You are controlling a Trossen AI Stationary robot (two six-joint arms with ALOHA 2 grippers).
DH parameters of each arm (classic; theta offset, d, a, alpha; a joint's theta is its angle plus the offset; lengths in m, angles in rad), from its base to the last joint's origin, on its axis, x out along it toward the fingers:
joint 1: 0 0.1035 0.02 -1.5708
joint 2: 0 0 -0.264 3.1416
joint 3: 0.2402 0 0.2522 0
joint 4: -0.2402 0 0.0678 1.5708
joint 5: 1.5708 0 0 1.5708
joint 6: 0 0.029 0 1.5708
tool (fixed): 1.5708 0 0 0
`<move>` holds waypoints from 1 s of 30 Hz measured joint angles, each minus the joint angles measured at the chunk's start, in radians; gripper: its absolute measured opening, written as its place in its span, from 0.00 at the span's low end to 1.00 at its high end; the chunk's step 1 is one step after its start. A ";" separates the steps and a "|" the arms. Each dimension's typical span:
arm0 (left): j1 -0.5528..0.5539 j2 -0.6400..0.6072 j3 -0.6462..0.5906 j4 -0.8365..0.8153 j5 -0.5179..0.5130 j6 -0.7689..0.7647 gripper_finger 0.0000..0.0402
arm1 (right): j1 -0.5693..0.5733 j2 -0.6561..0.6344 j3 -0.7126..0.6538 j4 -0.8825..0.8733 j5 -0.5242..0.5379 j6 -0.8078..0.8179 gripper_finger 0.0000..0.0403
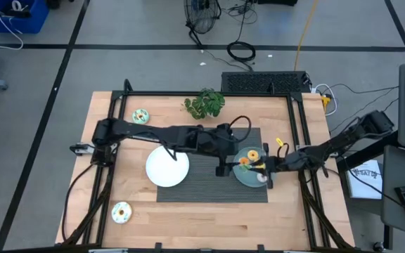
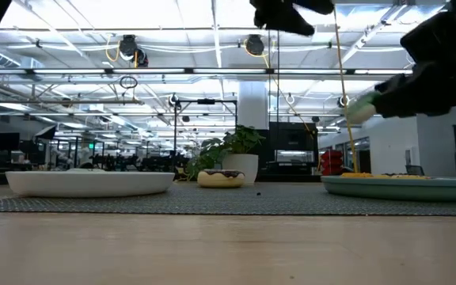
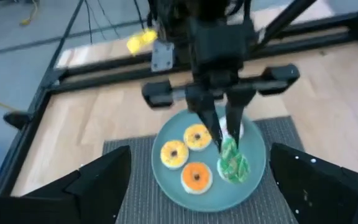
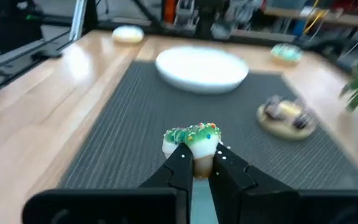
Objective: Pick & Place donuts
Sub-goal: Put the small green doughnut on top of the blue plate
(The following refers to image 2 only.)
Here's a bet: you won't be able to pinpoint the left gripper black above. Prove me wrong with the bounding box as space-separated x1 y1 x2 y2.
249 0 336 37

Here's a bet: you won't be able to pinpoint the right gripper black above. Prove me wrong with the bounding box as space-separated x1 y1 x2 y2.
371 2 456 120

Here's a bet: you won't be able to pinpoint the small green donut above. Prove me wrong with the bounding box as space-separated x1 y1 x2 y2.
346 91 382 125

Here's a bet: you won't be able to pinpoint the small yellow donut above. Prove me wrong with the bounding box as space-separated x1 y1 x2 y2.
393 173 431 181

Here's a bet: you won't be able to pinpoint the small orange donut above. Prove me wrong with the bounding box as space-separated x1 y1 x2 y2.
340 171 374 179

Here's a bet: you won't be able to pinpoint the chocolate donut with white drizzle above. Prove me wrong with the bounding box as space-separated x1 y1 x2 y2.
196 169 246 189

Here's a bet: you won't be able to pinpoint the teal round plate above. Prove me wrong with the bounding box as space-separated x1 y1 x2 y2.
321 175 456 203

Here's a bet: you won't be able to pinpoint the white pillar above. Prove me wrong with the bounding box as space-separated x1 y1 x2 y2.
237 81 271 132

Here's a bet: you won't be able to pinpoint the red stacked bins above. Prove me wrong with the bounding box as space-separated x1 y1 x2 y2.
320 149 345 177

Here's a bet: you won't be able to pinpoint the black cabinet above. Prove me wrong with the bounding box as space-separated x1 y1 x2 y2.
267 121 320 177

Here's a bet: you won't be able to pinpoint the green potted plant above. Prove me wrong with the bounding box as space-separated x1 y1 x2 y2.
184 124 267 185

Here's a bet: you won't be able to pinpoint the grey woven placemat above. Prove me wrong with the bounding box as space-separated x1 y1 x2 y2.
0 181 456 217

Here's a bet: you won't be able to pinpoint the white round plate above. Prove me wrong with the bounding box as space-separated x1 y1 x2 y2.
5 169 176 199

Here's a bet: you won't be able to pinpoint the black ceiling cable reel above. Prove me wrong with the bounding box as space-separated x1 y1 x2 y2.
244 34 266 58
117 34 150 69

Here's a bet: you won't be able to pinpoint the yellow hanging cable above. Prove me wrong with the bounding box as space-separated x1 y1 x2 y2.
332 7 360 174

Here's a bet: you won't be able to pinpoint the black gantry frame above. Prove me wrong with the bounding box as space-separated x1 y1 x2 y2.
173 98 239 169

